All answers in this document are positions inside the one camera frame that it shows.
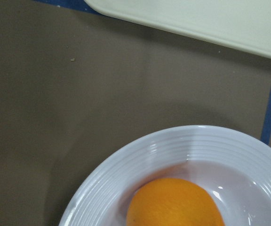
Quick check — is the orange fruit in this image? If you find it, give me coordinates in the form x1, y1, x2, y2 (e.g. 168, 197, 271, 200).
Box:
126, 178, 224, 226

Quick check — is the cream bear tray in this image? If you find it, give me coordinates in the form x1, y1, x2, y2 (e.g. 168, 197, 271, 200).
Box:
87, 0, 271, 59

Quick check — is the white round plate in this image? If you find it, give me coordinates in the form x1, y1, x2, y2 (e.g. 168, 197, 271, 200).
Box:
59, 126, 271, 226

